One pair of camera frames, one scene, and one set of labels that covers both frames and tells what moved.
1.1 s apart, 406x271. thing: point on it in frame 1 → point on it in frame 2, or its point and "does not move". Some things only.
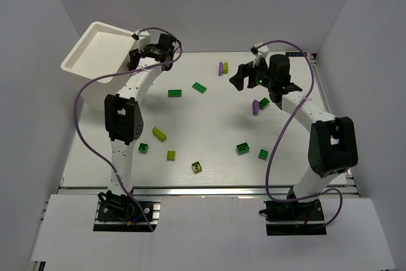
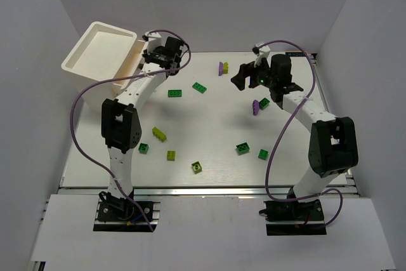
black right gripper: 251,76 does not move
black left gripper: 136,56 → 152,56
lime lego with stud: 196,167 does not move
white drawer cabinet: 103,49 does not move
